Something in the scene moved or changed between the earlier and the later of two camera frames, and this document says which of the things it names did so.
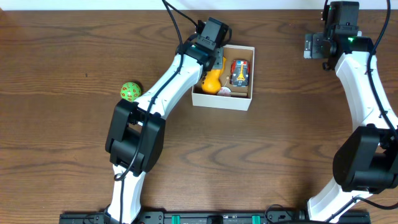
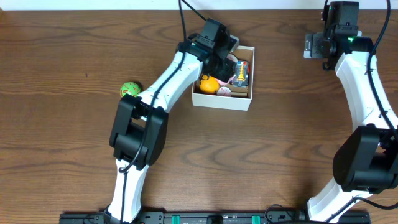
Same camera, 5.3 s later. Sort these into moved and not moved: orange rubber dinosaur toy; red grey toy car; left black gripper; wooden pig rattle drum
Moved: left black gripper
Not moved: wooden pig rattle drum; orange rubber dinosaur toy; red grey toy car
